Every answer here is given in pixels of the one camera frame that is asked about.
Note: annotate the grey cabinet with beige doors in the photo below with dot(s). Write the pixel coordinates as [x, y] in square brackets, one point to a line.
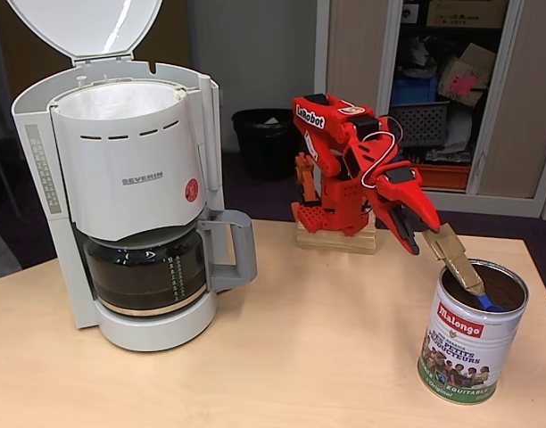
[509, 134]

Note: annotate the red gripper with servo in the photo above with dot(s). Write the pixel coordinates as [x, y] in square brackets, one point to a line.
[404, 193]

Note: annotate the white drip coffee maker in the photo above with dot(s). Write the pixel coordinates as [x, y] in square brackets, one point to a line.
[134, 156]

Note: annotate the Malongo coffee tin can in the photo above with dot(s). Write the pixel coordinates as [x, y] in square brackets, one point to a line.
[469, 348]

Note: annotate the large blue plastic crate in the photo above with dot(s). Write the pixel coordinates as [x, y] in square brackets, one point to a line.
[411, 91]

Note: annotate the grey perforated basket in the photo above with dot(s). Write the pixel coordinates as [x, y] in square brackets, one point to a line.
[427, 122]

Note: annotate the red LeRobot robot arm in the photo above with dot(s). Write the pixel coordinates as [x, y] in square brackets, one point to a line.
[340, 200]

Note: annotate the light wooden base block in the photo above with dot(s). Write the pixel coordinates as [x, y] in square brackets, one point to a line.
[335, 244]

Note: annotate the orange table clamp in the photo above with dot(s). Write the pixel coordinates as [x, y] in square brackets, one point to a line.
[306, 180]

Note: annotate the black waste bin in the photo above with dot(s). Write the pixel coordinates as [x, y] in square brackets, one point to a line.
[264, 147]

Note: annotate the grey crumpled bag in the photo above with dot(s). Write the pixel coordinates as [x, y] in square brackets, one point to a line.
[418, 51]

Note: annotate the brown cardboard box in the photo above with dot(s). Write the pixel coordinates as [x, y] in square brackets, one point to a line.
[469, 13]

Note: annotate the orange plastic crate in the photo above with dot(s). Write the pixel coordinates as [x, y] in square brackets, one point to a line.
[451, 174]

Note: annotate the cardboard box with pink sticker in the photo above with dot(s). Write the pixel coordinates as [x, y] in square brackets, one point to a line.
[471, 62]

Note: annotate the white plastic bag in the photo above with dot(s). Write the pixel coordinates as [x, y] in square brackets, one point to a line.
[458, 129]

